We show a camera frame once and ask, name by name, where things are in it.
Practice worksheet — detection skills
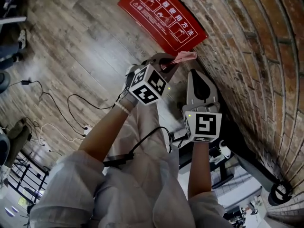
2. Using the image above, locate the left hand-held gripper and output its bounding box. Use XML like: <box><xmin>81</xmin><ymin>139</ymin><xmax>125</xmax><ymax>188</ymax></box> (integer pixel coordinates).
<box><xmin>124</xmin><ymin>52</ymin><xmax>181</xmax><ymax>107</ymax></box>

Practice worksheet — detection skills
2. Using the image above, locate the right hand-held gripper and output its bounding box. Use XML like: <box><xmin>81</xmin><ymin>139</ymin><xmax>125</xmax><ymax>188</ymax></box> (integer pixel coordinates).
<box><xmin>181</xmin><ymin>69</ymin><xmax>223</xmax><ymax>143</ymax></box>

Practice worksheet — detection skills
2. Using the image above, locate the pink cloth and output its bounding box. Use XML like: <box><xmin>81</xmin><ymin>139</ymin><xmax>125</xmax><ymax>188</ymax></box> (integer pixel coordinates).
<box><xmin>161</xmin><ymin>50</ymin><xmax>198</xmax><ymax>69</ymax></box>

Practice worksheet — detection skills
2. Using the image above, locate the red fire extinguisher box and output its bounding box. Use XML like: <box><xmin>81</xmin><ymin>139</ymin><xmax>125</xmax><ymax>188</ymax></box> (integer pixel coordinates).
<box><xmin>117</xmin><ymin>0</ymin><xmax>209</xmax><ymax>57</ymax></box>

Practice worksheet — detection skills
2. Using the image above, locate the person's right forearm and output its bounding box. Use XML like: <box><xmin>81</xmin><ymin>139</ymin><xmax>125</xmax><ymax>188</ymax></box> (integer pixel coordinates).
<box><xmin>187</xmin><ymin>141</ymin><xmax>212</xmax><ymax>199</ymax></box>

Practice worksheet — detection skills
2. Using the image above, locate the person's left forearm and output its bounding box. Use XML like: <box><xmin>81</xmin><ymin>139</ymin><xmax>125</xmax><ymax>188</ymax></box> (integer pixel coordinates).
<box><xmin>78</xmin><ymin>103</ymin><xmax>133</xmax><ymax>162</ymax></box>

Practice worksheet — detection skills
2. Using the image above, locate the black stand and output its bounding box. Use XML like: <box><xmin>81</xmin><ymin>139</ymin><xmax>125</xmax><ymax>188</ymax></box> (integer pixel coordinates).
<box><xmin>210</xmin><ymin>160</ymin><xmax>235</xmax><ymax>190</ymax></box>

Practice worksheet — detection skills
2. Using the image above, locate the white checked box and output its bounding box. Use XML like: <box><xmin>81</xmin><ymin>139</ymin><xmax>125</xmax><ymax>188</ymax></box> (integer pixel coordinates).
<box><xmin>213</xmin><ymin>165</ymin><xmax>262</xmax><ymax>209</ymax></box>

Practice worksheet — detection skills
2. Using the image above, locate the black flat device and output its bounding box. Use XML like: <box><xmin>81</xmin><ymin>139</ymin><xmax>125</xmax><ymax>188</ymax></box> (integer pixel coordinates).
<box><xmin>103</xmin><ymin>153</ymin><xmax>135</xmax><ymax>167</ymax></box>

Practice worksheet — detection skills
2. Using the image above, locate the white power strip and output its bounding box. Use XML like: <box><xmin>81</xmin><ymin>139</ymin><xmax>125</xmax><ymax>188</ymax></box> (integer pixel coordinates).
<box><xmin>39</xmin><ymin>139</ymin><xmax>52</xmax><ymax>152</ymax></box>

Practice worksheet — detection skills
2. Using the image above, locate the light grey shirt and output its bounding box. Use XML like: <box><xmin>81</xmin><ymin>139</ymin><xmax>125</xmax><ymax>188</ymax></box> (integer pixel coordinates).
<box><xmin>29</xmin><ymin>148</ymin><xmax>233</xmax><ymax>228</ymax></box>

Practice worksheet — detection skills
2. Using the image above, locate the black round seat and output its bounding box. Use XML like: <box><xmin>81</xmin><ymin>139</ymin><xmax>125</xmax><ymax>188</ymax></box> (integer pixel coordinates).
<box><xmin>0</xmin><ymin>71</ymin><xmax>11</xmax><ymax>94</ymax></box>

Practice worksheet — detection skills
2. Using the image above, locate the black metal railing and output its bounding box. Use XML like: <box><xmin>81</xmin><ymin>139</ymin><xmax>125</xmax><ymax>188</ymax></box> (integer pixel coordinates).
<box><xmin>8</xmin><ymin>152</ymin><xmax>49</xmax><ymax>204</ymax></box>

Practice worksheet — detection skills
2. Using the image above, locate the grey round seat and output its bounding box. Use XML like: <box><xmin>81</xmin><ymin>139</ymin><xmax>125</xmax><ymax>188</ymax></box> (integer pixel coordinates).
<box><xmin>0</xmin><ymin>134</ymin><xmax>11</xmax><ymax>166</ymax></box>

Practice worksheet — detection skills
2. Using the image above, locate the grey wrist strap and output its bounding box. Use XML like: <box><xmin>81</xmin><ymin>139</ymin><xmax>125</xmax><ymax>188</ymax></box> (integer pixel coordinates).
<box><xmin>121</xmin><ymin>89</ymin><xmax>140</xmax><ymax>108</ymax></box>

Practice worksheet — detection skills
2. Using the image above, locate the white bead bracelet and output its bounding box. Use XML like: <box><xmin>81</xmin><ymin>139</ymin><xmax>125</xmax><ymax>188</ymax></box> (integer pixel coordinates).
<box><xmin>114</xmin><ymin>101</ymin><xmax>131</xmax><ymax>115</ymax></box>

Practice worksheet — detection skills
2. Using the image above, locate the small white camera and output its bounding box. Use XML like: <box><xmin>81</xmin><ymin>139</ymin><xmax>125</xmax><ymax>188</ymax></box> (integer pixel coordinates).
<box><xmin>218</xmin><ymin>139</ymin><xmax>231</xmax><ymax>159</ymax></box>

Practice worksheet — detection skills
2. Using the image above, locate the black device cable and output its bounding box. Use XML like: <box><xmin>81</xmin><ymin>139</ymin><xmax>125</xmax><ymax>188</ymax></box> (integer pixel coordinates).
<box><xmin>130</xmin><ymin>126</ymin><xmax>173</xmax><ymax>155</ymax></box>

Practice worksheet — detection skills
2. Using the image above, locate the black looped cable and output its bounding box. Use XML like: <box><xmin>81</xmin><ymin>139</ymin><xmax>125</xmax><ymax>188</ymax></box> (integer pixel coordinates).
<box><xmin>67</xmin><ymin>93</ymin><xmax>114</xmax><ymax>136</ymax></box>

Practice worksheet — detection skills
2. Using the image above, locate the white cable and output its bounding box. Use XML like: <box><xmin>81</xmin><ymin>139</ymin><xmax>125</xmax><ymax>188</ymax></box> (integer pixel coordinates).
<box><xmin>30</xmin><ymin>123</ymin><xmax>84</xmax><ymax>144</ymax></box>

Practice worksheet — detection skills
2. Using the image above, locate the black power adapter cable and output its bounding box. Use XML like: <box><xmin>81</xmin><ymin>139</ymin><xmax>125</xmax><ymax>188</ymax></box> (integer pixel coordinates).
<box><xmin>7</xmin><ymin>79</ymin><xmax>86</xmax><ymax>137</ymax></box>

